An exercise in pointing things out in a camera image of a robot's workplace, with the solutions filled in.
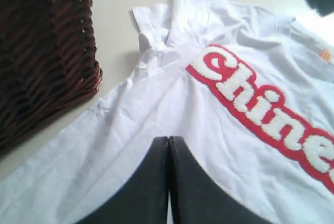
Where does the dark red wicker basket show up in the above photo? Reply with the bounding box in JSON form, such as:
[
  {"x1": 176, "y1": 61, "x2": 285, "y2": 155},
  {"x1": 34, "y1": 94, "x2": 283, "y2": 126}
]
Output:
[{"x1": 1, "y1": 0, "x2": 102, "y2": 155}]

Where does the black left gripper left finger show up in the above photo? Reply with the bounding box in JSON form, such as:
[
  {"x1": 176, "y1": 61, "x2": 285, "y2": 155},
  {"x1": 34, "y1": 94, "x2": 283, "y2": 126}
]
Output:
[{"x1": 85, "y1": 137, "x2": 169, "y2": 224}]

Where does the white t-shirt red lettering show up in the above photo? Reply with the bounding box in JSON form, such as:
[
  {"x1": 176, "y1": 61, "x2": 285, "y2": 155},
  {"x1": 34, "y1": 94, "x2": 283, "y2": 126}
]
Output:
[{"x1": 1, "y1": 0, "x2": 333, "y2": 223}]

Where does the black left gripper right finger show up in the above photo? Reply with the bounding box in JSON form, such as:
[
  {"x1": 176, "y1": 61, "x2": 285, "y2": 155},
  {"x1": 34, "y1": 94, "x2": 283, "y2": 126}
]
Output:
[{"x1": 169, "y1": 137, "x2": 269, "y2": 224}]

